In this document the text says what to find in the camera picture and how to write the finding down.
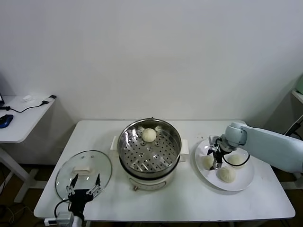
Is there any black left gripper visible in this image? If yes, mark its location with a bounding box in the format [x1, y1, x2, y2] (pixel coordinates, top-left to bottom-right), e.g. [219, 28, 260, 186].
[66, 174, 101, 216]

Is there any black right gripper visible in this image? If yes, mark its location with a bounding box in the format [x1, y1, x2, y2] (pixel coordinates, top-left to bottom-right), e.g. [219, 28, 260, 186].
[207, 148, 225, 171]

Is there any white steamed baozi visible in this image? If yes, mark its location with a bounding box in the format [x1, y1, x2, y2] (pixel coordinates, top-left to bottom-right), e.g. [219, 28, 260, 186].
[227, 155, 246, 167]
[217, 166, 236, 184]
[142, 128, 157, 143]
[201, 156, 215, 170]

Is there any glass lid with white handle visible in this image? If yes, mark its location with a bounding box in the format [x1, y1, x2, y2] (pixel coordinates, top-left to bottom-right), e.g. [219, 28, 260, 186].
[54, 150, 112, 203]

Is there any perforated steel steamer basket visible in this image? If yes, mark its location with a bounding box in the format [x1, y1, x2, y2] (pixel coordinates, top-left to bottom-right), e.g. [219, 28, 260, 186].
[110, 119, 189, 175]

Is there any white ceramic plate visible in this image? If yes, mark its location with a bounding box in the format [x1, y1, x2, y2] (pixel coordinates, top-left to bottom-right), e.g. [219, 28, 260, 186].
[194, 138, 255, 192]

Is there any white electric cooking pot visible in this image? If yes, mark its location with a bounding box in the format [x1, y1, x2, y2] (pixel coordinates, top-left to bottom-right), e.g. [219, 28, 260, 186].
[118, 155, 186, 192]

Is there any white side desk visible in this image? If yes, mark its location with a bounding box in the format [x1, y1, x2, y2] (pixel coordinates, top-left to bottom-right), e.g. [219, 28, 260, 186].
[0, 96, 57, 204]

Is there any blue computer mouse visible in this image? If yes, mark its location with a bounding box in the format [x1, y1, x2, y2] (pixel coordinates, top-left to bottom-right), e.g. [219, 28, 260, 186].
[0, 114, 14, 130]

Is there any white shelf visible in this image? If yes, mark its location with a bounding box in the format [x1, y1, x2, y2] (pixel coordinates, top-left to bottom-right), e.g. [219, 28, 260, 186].
[290, 89, 303, 105]

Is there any mint green appliance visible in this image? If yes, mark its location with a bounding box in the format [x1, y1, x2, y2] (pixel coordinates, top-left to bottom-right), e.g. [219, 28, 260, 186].
[294, 72, 303, 95]

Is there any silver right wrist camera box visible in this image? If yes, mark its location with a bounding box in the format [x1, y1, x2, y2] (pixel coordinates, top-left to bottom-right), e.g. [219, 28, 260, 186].
[208, 135, 223, 149]

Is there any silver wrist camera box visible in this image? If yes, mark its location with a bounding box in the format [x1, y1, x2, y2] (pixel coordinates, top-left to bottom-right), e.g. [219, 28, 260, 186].
[208, 135, 223, 149]
[44, 211, 74, 227]

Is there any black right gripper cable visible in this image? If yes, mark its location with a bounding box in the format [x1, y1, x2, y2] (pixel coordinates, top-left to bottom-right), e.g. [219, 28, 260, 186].
[223, 151, 250, 168]

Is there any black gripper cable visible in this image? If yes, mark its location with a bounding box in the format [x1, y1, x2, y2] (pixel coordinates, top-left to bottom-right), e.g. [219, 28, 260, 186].
[223, 151, 250, 168]
[54, 200, 71, 213]

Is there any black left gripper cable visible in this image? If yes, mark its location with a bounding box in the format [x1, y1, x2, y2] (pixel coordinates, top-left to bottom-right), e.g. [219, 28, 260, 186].
[54, 200, 71, 213]

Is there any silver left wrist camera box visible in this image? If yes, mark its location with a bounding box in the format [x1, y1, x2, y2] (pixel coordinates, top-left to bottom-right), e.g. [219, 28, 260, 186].
[44, 211, 74, 227]

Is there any black power plug with cable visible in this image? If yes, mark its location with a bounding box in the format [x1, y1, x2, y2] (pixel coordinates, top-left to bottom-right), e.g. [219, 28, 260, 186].
[283, 122, 303, 138]

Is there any black desk cable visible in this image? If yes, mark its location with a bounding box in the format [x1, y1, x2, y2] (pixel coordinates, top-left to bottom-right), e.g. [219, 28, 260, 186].
[0, 101, 49, 114]

